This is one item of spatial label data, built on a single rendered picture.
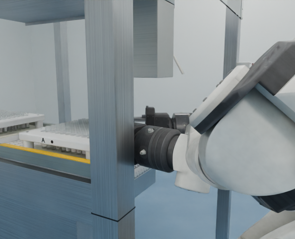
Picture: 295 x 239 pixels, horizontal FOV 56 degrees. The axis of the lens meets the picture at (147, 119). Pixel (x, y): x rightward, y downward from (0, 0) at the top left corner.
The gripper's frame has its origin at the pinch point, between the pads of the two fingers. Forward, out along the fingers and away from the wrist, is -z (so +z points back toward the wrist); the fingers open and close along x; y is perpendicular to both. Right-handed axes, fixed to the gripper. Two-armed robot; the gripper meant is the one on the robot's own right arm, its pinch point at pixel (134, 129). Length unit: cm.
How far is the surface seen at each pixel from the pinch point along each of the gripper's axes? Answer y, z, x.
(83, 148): -14.6, -11.5, 1.1
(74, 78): 403, -96, -3
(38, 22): 35, -35, -33
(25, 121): 20.2, -36.6, 1.3
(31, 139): -5.6, -25.9, 1.2
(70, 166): -15.4, -14.2, 5.0
